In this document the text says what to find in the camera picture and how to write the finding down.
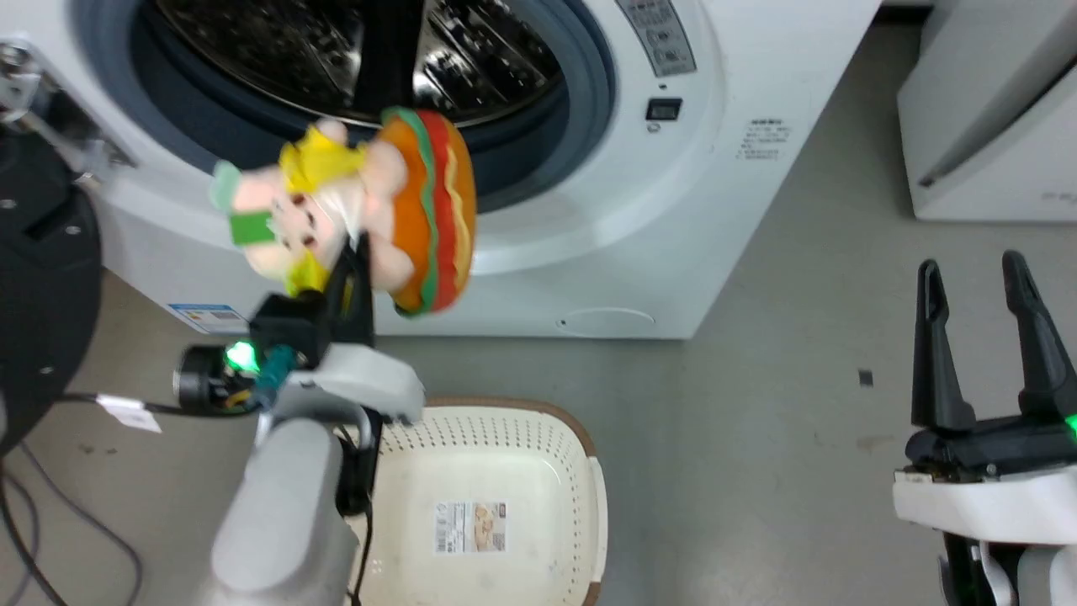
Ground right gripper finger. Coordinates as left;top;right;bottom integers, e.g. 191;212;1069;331
1000;250;1077;420
911;259;979;432

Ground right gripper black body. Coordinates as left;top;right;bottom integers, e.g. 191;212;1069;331
904;409;1077;486

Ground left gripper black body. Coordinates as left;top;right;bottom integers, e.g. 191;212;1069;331
249;290;375;371

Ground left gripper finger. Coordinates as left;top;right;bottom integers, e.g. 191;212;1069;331
350;236;376;346
323;249;354;331

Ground pig burger plush toy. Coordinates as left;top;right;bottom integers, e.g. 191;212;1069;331
210;107;478;317

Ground cream perforated laundry basket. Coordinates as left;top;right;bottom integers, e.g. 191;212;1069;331
347;397;609;606

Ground white front-loading washing machine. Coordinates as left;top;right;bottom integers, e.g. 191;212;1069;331
0;0;882;342

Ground black round washing machine door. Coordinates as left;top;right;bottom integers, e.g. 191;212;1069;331
0;130;103;457

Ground printed label sticker in basket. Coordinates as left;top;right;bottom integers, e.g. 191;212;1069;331
433;501;510;556

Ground steel washing machine drum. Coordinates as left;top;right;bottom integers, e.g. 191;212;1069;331
154;0;566;129

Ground blue energy label sticker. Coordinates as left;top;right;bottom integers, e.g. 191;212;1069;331
166;302;251;337

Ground grey rubber door gasket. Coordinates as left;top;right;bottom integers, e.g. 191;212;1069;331
74;0;620;216

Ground metal washer door hinge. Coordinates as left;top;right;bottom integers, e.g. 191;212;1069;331
0;40;137;188

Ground grey instruction sticker on washer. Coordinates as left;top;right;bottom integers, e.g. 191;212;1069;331
616;0;698;78

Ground black cable with white tag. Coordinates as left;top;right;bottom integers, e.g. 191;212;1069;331
61;392;257;435

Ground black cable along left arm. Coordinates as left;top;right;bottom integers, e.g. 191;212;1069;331
335;407;377;606

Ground black floor cables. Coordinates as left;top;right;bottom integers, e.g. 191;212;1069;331
0;442;142;606

